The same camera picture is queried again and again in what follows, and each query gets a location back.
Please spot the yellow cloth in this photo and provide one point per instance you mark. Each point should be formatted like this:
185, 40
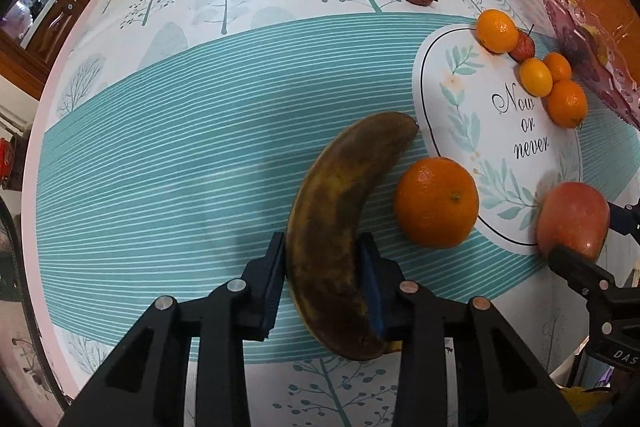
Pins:
585, 399

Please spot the small orange mandarin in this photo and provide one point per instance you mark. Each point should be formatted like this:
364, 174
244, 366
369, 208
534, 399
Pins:
559, 64

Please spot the red apple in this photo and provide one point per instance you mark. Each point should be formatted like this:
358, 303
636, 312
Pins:
570, 217

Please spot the small red lychee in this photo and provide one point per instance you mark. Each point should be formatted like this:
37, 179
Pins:
525, 49

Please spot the brown glass-front cabinet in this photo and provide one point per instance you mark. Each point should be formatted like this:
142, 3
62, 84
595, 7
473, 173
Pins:
55, 27

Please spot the large orange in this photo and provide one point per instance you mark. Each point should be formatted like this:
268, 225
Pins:
435, 202

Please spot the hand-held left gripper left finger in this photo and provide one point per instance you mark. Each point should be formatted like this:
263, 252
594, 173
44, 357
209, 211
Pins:
274, 277

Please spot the red can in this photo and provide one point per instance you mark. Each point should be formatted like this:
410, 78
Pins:
7, 159

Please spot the yellow-orange citrus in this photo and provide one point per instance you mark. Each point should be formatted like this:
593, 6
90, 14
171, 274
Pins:
536, 77

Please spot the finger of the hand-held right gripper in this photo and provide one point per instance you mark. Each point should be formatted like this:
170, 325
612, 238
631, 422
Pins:
575, 264
627, 219

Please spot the pink glass fruit plate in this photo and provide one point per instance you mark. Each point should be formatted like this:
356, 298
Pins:
600, 77

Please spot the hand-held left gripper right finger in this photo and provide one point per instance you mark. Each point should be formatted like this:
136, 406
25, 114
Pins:
372, 287

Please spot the tree-print tablecloth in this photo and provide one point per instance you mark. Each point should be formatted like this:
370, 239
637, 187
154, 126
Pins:
200, 132

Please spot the overripe brown banana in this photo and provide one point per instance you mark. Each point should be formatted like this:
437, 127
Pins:
330, 207

